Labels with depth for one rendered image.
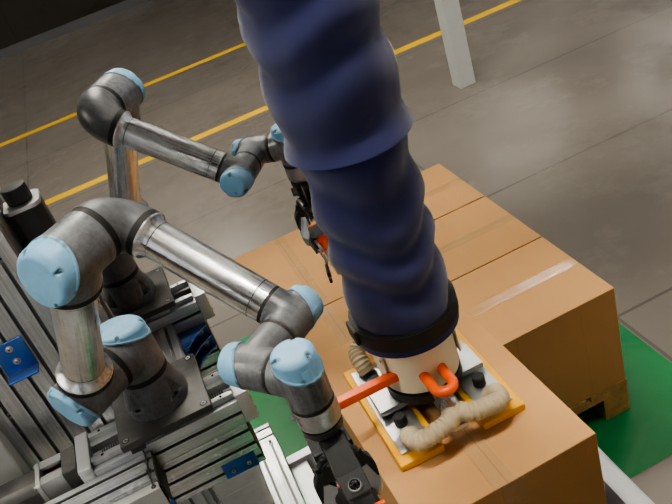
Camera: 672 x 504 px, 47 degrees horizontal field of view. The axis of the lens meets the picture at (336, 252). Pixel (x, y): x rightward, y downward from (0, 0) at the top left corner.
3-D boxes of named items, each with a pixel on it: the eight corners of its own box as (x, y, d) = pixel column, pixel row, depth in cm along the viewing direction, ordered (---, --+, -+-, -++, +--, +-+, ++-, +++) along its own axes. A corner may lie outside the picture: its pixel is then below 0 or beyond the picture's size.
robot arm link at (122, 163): (99, 253, 227) (77, 82, 193) (121, 225, 239) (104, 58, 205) (138, 262, 226) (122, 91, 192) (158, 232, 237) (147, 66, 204)
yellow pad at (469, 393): (526, 409, 161) (523, 392, 158) (484, 431, 159) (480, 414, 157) (451, 326, 189) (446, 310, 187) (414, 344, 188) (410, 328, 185)
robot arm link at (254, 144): (221, 154, 197) (260, 147, 193) (235, 133, 205) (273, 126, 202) (233, 180, 201) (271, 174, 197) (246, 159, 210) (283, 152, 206)
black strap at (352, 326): (479, 320, 153) (475, 304, 151) (374, 372, 150) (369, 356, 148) (429, 269, 172) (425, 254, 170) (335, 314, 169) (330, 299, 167)
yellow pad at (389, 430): (446, 451, 158) (441, 434, 155) (402, 474, 157) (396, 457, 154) (381, 360, 187) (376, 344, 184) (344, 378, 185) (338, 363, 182)
